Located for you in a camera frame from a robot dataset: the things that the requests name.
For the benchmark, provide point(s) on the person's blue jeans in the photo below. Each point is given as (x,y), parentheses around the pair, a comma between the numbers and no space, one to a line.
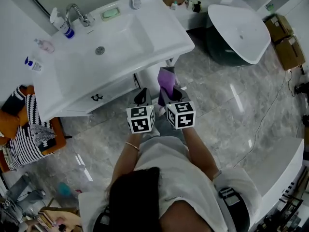
(169,129)

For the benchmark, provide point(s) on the white spray bottle blue band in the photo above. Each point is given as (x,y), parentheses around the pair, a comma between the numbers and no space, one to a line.
(62,25)

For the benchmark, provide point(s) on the white bathtub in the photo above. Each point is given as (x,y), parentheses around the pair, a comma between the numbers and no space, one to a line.
(277,173)

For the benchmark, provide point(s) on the white low shelf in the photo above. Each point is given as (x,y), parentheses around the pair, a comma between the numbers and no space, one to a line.
(190,20)

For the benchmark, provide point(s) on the purple cloth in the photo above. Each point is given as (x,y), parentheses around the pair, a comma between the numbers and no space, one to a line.
(166,81)

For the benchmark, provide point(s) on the dark cushion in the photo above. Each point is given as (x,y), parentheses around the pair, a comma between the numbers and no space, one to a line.
(13,103)

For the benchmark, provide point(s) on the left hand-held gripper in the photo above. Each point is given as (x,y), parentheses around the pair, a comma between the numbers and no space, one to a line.
(140,120)

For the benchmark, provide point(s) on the pink bottle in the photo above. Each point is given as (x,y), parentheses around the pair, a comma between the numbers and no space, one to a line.
(46,46)

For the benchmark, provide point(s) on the person's white shirt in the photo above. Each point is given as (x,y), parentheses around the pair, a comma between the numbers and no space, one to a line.
(181,178)

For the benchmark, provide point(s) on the chrome faucet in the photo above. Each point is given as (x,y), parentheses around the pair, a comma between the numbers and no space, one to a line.
(83,19)

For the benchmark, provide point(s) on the orange cushion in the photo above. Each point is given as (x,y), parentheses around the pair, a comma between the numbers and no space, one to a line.
(9,126)

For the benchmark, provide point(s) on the small dark red object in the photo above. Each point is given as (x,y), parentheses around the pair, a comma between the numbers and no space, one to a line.
(78,191)

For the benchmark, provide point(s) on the dark green bathtub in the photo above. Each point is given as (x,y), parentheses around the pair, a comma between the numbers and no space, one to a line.
(239,30)

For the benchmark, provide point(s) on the black white striped blanket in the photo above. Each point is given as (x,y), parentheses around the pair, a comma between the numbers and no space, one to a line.
(24,144)

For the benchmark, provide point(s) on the small white bottle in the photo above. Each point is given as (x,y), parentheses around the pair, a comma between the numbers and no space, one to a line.
(174,6)

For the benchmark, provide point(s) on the green soap bar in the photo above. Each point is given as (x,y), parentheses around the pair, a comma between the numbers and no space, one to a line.
(110,13)

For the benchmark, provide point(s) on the black tripod stand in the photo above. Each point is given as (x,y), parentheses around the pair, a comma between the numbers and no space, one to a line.
(301,89)

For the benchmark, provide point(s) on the person's right forearm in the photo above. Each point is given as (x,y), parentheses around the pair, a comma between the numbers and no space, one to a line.
(200,153)

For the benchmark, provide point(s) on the brown cardboard box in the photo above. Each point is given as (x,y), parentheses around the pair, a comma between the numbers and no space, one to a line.
(289,53)
(278,28)

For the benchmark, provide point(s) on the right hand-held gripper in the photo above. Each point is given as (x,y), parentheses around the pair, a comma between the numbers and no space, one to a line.
(184,120)

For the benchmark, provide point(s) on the round wooden stool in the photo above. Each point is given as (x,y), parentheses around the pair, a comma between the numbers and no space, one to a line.
(70,222)

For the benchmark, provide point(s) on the teal plastic object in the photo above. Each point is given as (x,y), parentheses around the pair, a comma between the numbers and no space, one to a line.
(64,189)

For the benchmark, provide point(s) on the blue pump lotion bottle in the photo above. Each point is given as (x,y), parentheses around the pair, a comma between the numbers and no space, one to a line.
(35,65)

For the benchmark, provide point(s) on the person's white shoe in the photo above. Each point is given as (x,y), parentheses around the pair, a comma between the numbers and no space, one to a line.
(159,110)

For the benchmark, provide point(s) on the brown basket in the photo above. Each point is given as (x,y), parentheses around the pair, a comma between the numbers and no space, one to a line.
(169,1)

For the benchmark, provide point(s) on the person's left forearm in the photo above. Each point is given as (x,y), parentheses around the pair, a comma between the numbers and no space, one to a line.
(126,163)

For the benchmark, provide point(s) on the white vanity cabinet with sink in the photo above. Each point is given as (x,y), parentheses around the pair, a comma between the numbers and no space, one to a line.
(116,45)

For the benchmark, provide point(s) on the black bottle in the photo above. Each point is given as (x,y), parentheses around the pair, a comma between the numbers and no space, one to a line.
(197,7)

